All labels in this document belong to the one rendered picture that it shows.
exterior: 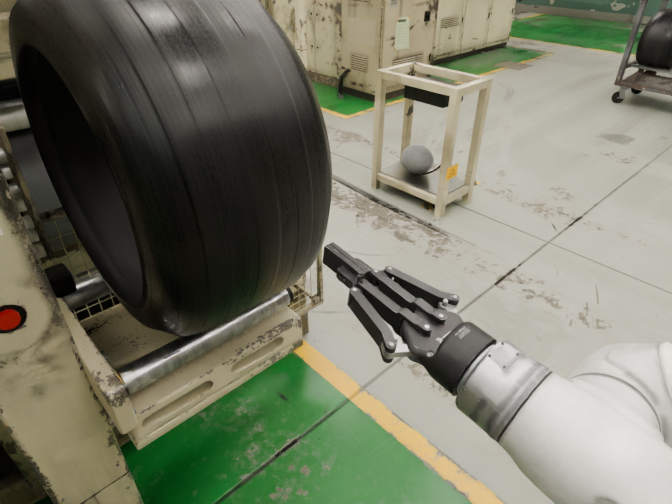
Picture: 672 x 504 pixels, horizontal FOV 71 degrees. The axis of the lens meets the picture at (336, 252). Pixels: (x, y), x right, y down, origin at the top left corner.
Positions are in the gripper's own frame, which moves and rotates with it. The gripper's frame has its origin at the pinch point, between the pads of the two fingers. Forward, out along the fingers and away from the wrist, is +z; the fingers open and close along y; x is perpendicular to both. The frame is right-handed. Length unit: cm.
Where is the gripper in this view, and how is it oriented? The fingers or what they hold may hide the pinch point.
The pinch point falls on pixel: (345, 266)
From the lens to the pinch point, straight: 61.0
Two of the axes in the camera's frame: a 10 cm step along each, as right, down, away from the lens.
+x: -1.0, 7.6, 6.4
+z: -6.8, -5.2, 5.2
